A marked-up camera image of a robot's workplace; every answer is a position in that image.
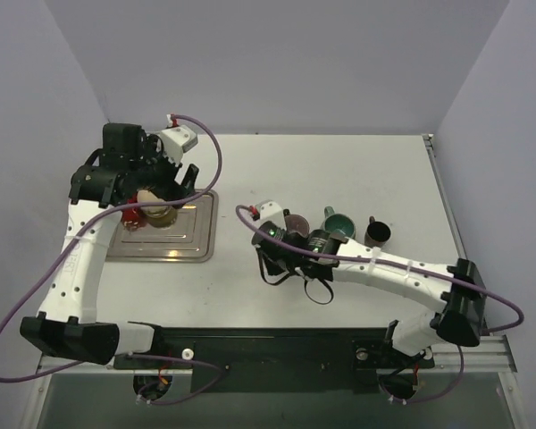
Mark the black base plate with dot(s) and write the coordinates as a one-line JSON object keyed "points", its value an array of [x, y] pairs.
{"points": [[278, 359]]}

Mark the steel tray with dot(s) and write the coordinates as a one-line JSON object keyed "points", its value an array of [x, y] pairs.
{"points": [[189, 240]]}

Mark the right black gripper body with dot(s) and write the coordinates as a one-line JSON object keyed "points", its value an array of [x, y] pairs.
{"points": [[273, 257]]}

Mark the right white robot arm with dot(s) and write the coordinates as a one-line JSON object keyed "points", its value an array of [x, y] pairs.
{"points": [[453, 313]]}

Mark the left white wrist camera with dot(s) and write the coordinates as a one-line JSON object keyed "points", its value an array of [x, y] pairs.
{"points": [[176, 142]]}

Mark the aluminium front rail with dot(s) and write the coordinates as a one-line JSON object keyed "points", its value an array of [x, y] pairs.
{"points": [[493, 355]]}

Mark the red mug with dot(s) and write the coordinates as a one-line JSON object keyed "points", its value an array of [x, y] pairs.
{"points": [[132, 219]]}

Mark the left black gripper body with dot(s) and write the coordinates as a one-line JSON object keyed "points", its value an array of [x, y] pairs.
{"points": [[169, 177]]}

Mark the dark brown mug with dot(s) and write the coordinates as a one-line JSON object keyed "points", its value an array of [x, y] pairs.
{"points": [[377, 233]]}

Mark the mauve pink mug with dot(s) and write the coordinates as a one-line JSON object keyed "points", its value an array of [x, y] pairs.
{"points": [[296, 223]]}

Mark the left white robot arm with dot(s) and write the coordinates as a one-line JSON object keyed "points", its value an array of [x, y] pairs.
{"points": [[66, 325]]}

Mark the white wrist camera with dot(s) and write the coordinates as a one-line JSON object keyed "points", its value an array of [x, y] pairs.
{"points": [[176, 142], [270, 210]]}

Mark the green mug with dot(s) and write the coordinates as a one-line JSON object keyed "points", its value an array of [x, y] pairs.
{"points": [[337, 222]]}

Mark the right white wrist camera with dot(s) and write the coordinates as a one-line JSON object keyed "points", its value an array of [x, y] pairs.
{"points": [[270, 210]]}

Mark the beige mug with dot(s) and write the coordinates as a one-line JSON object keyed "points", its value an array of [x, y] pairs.
{"points": [[156, 216]]}

